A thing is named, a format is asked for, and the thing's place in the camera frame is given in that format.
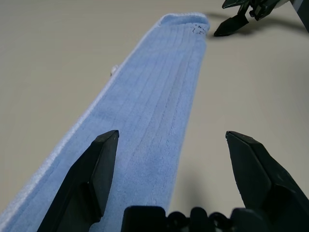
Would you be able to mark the light blue towel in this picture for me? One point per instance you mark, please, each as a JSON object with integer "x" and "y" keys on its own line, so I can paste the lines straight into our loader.
{"x": 154, "y": 108}

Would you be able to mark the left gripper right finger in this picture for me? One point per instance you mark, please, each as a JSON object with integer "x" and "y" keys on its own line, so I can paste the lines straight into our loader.
{"x": 265, "y": 178}

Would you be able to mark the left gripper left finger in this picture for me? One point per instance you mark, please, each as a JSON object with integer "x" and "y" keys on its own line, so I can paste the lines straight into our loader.
{"x": 79, "y": 188}

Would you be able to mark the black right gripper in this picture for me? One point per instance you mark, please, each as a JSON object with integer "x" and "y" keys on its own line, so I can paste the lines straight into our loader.
{"x": 263, "y": 8}

